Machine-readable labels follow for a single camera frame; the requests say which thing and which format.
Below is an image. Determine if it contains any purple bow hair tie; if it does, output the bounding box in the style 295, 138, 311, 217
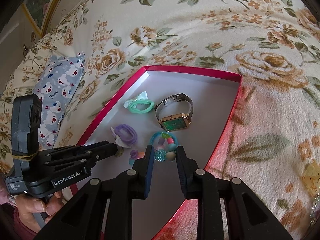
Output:
111, 123, 139, 149

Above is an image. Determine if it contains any mint green hair tie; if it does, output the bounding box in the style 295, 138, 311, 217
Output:
124, 91, 155, 114

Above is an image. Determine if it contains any blue beaded hair tie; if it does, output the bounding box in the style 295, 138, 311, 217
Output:
128, 132, 181, 167

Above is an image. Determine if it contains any green face wrist watch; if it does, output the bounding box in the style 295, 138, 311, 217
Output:
153, 93, 194, 132

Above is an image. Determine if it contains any left hand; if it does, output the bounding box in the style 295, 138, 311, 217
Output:
16, 191, 63, 233

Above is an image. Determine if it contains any yellow translucent hair clip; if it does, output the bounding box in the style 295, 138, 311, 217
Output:
301, 159, 320, 197

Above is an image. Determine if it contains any blue bear print pillow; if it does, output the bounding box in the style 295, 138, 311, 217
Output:
33, 53, 85, 150

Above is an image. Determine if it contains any red shallow cardboard box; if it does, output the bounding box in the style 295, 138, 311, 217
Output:
78, 66, 242, 239

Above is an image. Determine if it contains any framed picture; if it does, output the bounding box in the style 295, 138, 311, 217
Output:
22, 0, 61, 37

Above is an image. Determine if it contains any floral bed blanket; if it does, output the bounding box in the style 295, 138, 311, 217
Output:
1, 0, 319, 239

